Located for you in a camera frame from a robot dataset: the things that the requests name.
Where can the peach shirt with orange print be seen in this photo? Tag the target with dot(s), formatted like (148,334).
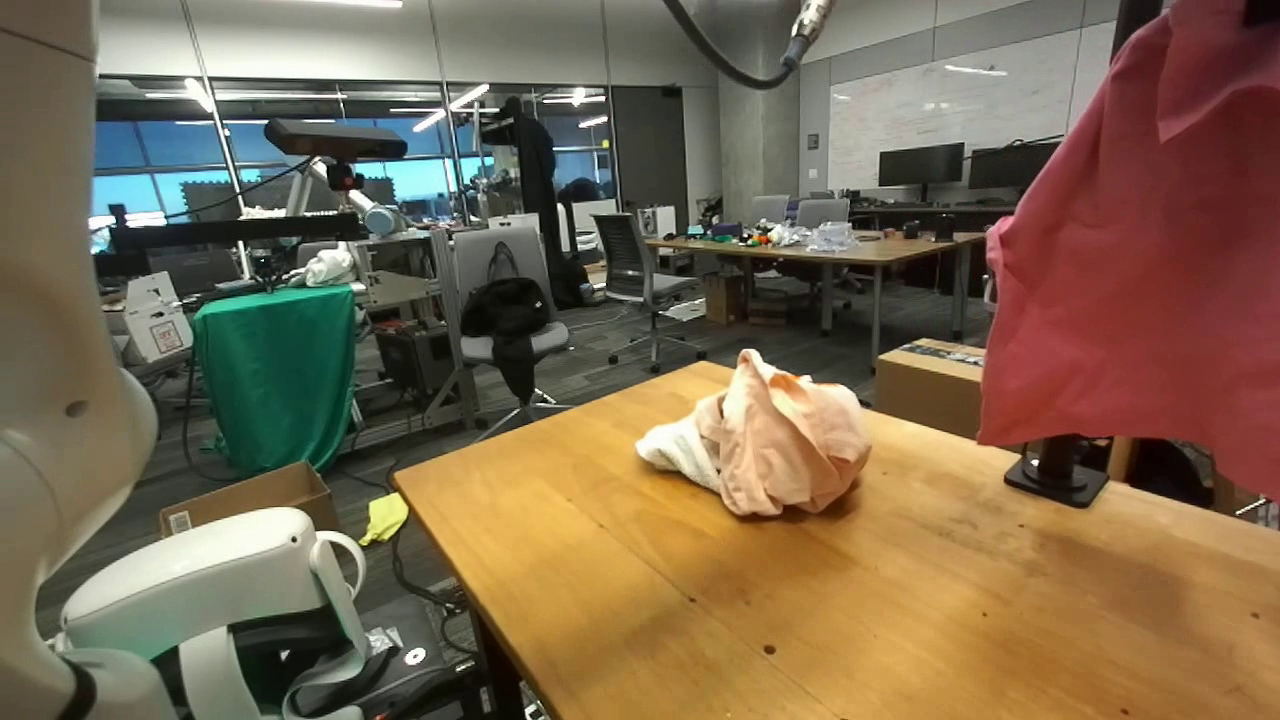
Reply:
(786,441)

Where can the pink shirt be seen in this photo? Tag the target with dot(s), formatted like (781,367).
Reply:
(1147,265)

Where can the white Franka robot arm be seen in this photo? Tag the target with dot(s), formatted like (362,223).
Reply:
(53,441)

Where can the grey office chair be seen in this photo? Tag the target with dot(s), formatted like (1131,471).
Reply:
(626,253)
(548,339)

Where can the white terry towel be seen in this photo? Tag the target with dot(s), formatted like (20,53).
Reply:
(672,454)

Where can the small cardboard box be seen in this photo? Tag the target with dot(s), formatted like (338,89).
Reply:
(724,297)

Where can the black backpack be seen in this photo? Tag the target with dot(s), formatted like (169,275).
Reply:
(504,306)

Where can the dark grey door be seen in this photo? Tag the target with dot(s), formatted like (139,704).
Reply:
(651,144)

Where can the long wooden table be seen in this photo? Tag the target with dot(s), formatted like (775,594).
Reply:
(824,249)

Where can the brown cardboard box black tape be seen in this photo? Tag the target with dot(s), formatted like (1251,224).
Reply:
(926,384)

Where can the yellow cloth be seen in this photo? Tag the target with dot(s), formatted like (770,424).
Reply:
(385,518)

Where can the black computer monitor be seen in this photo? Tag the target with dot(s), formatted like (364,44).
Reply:
(921,165)
(1007,165)

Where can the green cloth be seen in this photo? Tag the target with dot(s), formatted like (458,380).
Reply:
(273,375)

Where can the black equipment box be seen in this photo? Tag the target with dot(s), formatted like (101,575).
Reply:
(400,675)

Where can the white whiteboard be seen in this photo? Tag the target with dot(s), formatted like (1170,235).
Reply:
(961,93)

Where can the open cardboard box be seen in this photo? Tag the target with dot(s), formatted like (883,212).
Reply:
(246,498)

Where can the black stereo camera bar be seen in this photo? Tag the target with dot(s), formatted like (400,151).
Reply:
(332,137)

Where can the black pole with base plate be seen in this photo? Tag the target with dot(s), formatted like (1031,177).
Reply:
(1063,471)

